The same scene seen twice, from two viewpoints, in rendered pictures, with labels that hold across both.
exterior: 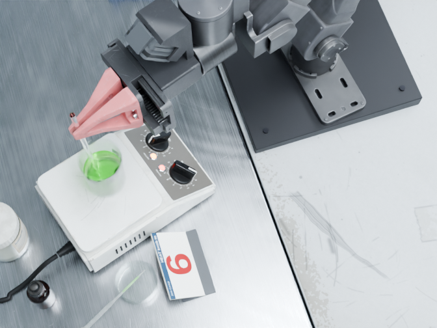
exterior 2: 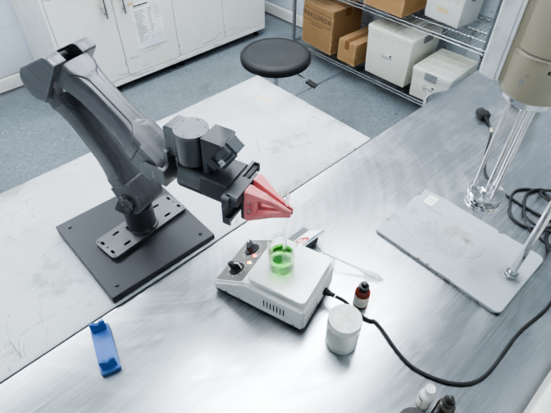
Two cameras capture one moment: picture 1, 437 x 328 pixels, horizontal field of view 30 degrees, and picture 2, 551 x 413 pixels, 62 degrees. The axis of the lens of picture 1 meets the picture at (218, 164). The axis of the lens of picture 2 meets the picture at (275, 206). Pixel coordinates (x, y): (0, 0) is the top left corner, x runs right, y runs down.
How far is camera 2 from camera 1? 88 cm
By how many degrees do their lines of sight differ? 56
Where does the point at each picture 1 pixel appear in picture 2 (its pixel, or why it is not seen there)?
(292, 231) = not seen: hidden behind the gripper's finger
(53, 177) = (296, 295)
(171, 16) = (215, 131)
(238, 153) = (218, 246)
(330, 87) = (161, 211)
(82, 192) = (297, 274)
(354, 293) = (271, 179)
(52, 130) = (249, 352)
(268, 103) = (181, 237)
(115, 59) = (238, 190)
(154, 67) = (234, 170)
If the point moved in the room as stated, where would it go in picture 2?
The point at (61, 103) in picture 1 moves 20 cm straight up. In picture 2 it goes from (225, 357) to (215, 294)
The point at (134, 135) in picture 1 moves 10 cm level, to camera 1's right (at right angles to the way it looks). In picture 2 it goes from (240, 277) to (224, 240)
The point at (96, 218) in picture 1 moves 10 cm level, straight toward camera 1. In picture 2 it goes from (308, 261) to (339, 231)
